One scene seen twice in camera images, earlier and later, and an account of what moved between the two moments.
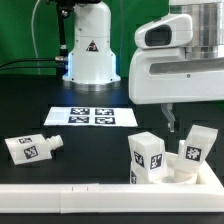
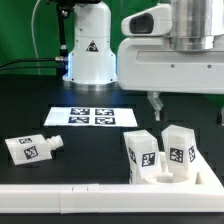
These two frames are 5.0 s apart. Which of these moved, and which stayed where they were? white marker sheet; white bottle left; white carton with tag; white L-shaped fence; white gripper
Moved: white carton with tag; white gripper
Stayed: white L-shaped fence; white bottle left; white marker sheet
